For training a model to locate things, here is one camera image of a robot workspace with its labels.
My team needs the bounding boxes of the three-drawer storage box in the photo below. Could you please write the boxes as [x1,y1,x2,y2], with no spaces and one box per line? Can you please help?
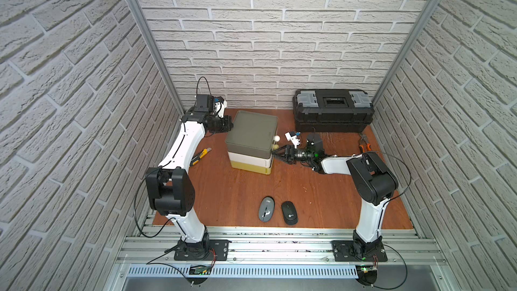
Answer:
[225,110,278,175]

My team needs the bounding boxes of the grey computer mouse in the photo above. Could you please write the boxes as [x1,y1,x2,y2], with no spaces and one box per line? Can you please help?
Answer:
[258,196,275,222]

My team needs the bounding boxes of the black computer mouse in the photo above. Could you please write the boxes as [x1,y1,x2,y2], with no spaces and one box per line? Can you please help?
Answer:
[281,201,298,226]

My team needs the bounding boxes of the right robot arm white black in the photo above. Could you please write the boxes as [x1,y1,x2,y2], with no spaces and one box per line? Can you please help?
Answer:
[272,132,399,248]

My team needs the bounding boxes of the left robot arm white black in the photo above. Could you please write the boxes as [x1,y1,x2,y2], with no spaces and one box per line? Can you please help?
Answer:
[145,94,233,252]

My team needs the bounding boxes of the yellow utility knife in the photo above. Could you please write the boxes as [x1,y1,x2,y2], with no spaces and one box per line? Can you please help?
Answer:
[190,148,211,167]

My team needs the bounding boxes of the black plastic toolbox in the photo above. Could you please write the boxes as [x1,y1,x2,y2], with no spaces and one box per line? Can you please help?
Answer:
[293,89,374,133]

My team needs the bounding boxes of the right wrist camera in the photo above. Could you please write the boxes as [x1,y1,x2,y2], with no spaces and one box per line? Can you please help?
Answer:
[285,131,301,148]

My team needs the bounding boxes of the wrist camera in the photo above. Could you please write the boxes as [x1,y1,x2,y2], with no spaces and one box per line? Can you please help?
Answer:
[214,96,228,118]
[285,131,301,148]

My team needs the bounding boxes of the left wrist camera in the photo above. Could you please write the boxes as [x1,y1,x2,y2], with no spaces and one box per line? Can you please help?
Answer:
[214,96,228,118]

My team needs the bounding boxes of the orange handled pliers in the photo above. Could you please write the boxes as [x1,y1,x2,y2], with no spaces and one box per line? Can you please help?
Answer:
[359,133,373,154]

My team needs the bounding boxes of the left base cable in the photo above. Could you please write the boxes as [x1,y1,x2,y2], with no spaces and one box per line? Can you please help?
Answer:
[132,165,203,284]

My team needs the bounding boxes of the base cable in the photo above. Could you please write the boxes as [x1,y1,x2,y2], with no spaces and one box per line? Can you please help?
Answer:
[132,165,203,284]
[359,246,409,290]

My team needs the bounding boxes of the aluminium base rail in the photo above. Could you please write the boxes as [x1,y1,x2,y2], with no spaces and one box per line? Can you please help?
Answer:
[115,226,447,279]

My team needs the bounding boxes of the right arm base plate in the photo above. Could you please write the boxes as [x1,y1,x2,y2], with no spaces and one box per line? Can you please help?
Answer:
[331,239,388,263]

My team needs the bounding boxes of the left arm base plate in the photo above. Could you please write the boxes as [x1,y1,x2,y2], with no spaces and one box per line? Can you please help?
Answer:
[174,240,230,261]

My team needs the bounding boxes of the right base cable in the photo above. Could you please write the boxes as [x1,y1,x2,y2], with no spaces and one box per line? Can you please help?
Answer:
[359,246,409,290]

